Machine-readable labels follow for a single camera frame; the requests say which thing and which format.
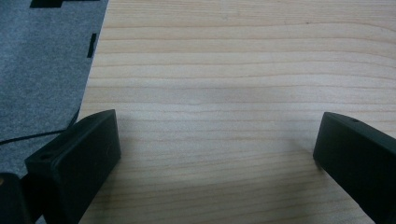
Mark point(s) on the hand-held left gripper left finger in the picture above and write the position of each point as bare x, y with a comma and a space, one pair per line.
77, 161

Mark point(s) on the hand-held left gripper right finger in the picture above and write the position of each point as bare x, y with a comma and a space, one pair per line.
358, 152

